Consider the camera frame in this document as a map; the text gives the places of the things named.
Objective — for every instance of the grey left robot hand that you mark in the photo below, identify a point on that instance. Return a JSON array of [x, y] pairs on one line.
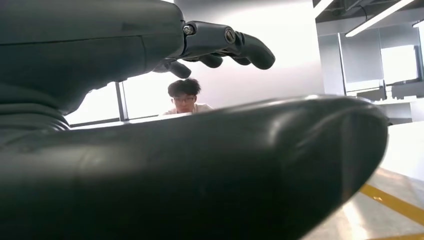
[[232, 172]]

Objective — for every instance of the ceiling light strip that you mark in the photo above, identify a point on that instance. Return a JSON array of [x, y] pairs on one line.
[[377, 18], [321, 6]]

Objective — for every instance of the person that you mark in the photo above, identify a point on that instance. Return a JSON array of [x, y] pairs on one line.
[[185, 99]]

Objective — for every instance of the black window frame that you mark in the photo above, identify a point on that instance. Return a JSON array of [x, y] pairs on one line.
[[121, 101]]

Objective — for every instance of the yellow table tape square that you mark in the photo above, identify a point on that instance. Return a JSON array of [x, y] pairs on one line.
[[397, 203]]

